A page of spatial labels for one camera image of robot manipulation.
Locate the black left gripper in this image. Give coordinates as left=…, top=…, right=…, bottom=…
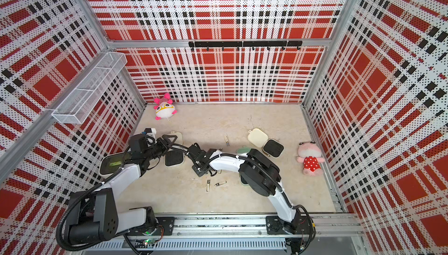
left=143, top=134, right=177, bottom=161

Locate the cream manicure case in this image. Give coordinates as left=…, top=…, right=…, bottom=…
left=164, top=130, right=185, bottom=167
left=247, top=128, right=285, bottom=158

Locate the mint green manicure case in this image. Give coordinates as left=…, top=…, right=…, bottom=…
left=236, top=147, right=252, bottom=154

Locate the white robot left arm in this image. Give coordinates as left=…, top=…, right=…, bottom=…
left=56, top=133, right=174, bottom=252

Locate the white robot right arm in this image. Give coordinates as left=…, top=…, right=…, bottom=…
left=186, top=144, right=316, bottom=240

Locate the silver clipper bottom right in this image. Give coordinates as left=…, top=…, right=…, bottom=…
left=215, top=181, right=227, bottom=187

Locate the cream nail clipper far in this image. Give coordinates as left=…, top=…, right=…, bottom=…
left=224, top=134, right=230, bottom=146

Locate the pink white owl plush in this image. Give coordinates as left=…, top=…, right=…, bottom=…
left=154, top=93, right=177, bottom=121

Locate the pink frog plush red dress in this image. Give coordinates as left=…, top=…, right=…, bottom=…
left=296, top=141, right=325, bottom=176

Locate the white wire mesh shelf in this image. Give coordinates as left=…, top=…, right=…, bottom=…
left=52, top=52, right=127, bottom=124

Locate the black wall hook rail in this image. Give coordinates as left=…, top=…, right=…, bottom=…
left=189, top=40, right=303, bottom=50

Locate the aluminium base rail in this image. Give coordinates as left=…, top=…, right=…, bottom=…
left=75, top=214, right=365, bottom=252

